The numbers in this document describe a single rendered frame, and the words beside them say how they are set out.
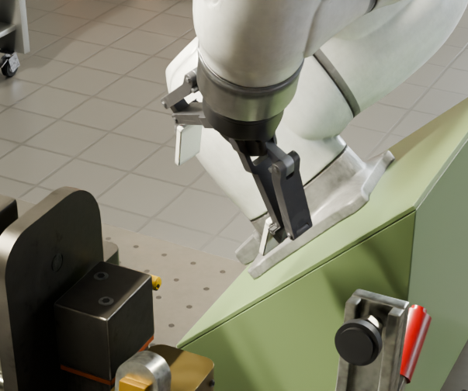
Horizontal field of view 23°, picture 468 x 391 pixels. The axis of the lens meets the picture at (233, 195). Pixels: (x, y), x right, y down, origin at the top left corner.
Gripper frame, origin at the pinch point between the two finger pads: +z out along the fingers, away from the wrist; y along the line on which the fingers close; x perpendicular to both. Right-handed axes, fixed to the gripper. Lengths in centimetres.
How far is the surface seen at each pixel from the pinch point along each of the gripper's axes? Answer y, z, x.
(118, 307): -10.4, -21.6, 22.2
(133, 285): -9.1, -20.2, 19.7
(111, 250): -1.7, -10.7, 16.5
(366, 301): -25.3, -37.3, 13.8
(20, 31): 176, 215, -76
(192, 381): -18.0, -19.2, 21.0
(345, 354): -27.2, -37.8, 17.5
